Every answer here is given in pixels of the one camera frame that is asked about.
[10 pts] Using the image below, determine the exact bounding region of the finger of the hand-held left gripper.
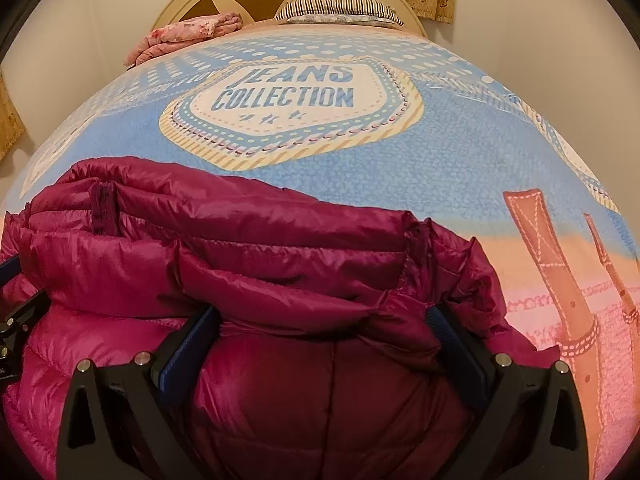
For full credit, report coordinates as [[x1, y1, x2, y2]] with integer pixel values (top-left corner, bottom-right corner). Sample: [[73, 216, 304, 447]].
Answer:
[[0, 254, 51, 343]]

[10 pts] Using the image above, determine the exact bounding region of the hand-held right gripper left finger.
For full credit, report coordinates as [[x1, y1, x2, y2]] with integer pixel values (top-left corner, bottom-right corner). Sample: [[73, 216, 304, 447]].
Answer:
[[55, 305, 222, 480]]

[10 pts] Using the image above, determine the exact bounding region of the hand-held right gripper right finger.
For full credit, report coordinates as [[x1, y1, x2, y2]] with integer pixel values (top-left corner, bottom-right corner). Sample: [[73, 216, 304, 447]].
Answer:
[[425, 304, 589, 480]]

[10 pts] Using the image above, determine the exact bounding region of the magenta quilted puffer jacket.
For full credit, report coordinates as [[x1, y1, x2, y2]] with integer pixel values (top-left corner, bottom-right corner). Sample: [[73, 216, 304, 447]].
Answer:
[[0, 156, 571, 480]]

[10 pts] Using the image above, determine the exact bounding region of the beige side curtain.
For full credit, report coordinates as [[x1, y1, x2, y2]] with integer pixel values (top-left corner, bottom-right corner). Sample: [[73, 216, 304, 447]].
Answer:
[[0, 72, 27, 158]]

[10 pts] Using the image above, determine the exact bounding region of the printed blue pink blanket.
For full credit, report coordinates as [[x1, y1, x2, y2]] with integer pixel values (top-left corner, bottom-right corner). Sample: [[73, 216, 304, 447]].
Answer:
[[0, 24, 640, 463]]

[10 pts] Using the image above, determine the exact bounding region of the folded pink floral blanket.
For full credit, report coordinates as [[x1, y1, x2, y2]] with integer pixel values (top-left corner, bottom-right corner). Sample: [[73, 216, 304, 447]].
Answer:
[[124, 11, 244, 67]]

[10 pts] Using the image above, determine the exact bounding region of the striped pillow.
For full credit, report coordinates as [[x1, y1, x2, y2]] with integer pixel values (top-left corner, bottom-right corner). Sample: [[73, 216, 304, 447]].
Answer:
[[275, 0, 405, 27]]

